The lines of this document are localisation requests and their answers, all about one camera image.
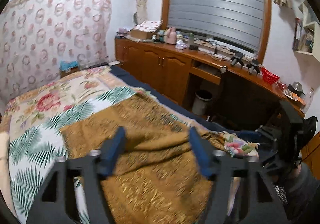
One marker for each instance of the white wall shelf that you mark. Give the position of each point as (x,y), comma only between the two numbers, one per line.
(306,39)

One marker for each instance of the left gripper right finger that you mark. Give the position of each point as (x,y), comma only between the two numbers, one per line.
(258,202)

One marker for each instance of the cardboard box with floral cloth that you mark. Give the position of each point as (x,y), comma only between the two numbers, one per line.
(146,29)

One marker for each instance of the pink circle patterned curtain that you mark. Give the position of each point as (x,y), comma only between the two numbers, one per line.
(37,35)

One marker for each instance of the gold brown patterned garment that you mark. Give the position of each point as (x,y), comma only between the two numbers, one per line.
(156,178)

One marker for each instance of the white waste bin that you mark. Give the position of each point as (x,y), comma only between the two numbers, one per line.
(202,98)

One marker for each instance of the grey window blind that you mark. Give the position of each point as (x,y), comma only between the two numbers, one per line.
(238,22)

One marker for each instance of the wooden sideboard cabinet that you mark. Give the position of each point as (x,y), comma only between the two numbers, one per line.
(177,74)

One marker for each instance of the blue item on box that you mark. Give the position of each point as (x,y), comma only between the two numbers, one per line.
(67,68)

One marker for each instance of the pink kettle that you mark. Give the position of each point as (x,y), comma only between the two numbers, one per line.
(171,36)

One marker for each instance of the red plastic basket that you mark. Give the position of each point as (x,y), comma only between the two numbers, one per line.
(269,77)

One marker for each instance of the floral leaf bed cover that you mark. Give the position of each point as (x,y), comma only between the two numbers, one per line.
(33,124)

